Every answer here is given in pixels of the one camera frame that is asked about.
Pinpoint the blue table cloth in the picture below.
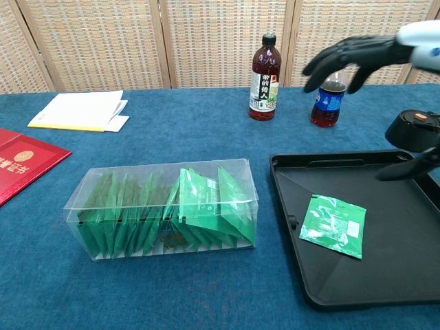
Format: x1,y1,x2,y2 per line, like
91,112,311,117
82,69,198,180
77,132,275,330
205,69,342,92
0,83,440,330

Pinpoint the red certificate folder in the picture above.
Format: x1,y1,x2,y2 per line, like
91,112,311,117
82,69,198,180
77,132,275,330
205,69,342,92
0,128,73,208

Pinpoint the cola bottle blue label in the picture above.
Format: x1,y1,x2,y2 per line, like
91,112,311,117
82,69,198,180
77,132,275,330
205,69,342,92
310,71,347,129

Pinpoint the woven wooden folding screen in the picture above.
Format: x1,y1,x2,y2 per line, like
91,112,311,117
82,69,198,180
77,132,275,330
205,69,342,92
0,0,440,94

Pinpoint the white booklet yellow edge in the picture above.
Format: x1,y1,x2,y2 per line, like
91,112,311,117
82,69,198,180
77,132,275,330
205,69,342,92
27,89,129,133

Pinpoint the dark glass bottle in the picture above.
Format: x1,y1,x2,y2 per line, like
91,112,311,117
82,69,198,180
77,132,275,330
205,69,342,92
248,33,280,122

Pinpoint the clear box of green packets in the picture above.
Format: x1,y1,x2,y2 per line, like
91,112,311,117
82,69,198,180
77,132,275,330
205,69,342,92
63,157,261,263

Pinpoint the black round lidded cup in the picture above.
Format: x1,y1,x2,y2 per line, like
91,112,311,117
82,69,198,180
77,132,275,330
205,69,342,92
376,108,440,182

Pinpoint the black plastic tray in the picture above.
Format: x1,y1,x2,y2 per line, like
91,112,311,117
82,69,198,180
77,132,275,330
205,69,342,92
268,149,440,312

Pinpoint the white paper card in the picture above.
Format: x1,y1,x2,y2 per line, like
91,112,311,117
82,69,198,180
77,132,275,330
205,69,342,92
102,115,131,133

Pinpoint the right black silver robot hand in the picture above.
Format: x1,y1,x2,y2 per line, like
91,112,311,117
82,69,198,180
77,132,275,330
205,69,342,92
301,34,415,95

